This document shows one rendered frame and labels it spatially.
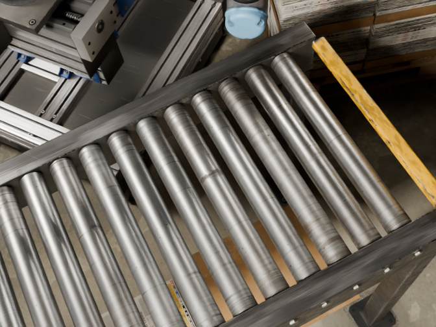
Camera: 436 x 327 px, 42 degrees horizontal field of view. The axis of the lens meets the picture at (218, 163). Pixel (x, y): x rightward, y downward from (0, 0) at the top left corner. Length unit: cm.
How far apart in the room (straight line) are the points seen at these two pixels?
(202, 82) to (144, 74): 79
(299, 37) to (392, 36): 73
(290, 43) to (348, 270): 51
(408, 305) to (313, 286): 88
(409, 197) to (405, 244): 94
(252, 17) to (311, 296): 50
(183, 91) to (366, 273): 52
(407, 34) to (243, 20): 104
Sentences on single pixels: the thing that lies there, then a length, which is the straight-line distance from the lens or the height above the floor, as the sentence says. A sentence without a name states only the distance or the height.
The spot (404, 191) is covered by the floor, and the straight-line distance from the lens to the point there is 203.
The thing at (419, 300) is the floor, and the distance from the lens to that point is 191.
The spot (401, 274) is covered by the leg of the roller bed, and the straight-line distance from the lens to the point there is 136.
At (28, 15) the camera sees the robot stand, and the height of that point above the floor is 82.
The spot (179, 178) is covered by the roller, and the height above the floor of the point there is 80.
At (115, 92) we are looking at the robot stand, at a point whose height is 21.
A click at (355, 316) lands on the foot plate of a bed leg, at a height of 0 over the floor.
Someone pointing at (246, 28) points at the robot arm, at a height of 100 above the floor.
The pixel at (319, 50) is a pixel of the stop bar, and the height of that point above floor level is 82.
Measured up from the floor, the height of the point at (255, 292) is 0.
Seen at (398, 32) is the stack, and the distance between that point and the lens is 197.
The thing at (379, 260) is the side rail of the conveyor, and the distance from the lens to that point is 107.
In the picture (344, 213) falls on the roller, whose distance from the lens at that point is 110.
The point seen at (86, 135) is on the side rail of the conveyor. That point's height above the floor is 80.
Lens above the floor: 181
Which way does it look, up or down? 63 degrees down
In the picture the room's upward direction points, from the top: 11 degrees counter-clockwise
